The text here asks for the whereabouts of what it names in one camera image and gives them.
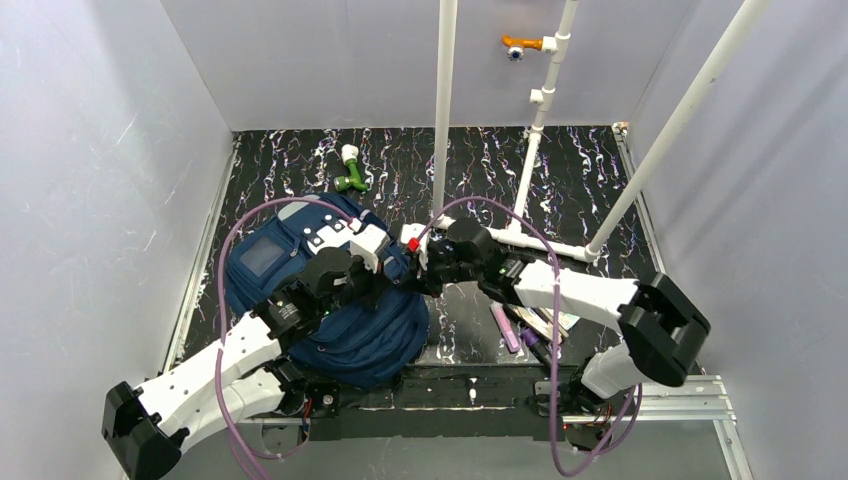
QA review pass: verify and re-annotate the navy blue student backpack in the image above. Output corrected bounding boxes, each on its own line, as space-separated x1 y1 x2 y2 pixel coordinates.
224 193 429 388

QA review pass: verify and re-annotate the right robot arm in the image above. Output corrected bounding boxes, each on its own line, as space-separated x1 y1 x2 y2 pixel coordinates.
400 218 711 401

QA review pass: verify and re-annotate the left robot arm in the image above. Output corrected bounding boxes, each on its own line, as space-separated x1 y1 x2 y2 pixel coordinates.
101 247 405 479

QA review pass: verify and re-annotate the pink highlighter pen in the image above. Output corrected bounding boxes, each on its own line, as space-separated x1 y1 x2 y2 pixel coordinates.
490 302 521 354

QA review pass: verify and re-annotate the transparent pencil case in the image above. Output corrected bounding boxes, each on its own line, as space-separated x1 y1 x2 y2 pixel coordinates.
505 305 580 341

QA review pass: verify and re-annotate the black marker pen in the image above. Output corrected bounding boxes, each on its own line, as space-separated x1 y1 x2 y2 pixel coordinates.
520 328 552 369

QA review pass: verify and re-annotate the green white pipe fitting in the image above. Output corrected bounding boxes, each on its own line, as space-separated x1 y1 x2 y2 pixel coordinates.
333 144 369 192

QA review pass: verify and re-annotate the orange tap on pipe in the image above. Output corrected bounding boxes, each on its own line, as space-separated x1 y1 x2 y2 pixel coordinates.
501 35 544 62

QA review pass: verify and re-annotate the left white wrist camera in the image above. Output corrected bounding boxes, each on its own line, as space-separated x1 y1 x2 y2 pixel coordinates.
348 222 390 273

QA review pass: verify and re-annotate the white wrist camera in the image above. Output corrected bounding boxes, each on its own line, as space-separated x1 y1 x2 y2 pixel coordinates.
348 222 390 273
400 223 429 269

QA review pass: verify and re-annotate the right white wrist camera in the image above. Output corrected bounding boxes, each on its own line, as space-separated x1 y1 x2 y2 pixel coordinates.
400 223 429 269

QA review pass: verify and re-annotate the white PVC pipe frame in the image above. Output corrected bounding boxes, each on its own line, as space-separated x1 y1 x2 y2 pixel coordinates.
431 1 769 264

